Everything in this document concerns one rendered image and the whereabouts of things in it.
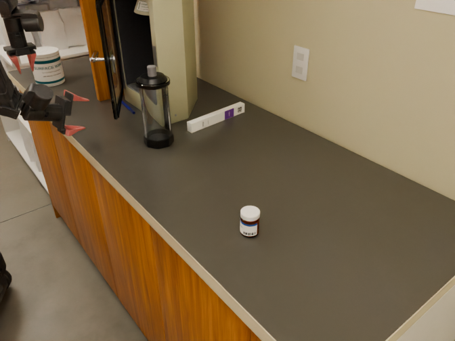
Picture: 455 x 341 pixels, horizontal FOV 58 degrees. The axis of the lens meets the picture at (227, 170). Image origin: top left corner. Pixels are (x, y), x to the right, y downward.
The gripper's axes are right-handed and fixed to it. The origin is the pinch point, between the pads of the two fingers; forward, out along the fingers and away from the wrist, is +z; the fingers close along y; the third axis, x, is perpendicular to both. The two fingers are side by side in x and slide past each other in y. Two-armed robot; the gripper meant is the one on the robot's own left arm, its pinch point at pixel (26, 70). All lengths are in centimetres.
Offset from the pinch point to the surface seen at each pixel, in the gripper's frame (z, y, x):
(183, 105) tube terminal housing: 10, 41, -46
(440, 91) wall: -11, 75, -122
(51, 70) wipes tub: 8.5, 14.3, 20.5
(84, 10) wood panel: -20.1, 23.7, -8.6
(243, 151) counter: 16, 43, -79
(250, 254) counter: 16, 14, -116
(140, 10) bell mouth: -23, 34, -33
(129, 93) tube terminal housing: 11.7, 32.3, -19.3
